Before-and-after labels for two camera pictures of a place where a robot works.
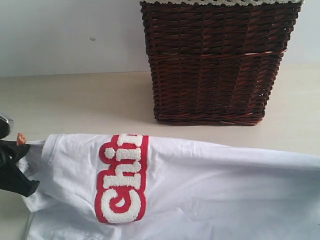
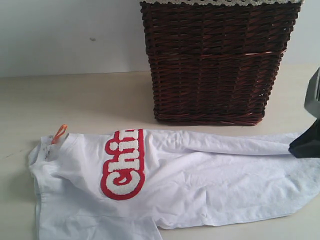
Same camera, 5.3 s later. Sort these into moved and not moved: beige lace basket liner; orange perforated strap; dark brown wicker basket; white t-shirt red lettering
Moved: orange perforated strap; white t-shirt red lettering
Not moved: dark brown wicker basket; beige lace basket liner
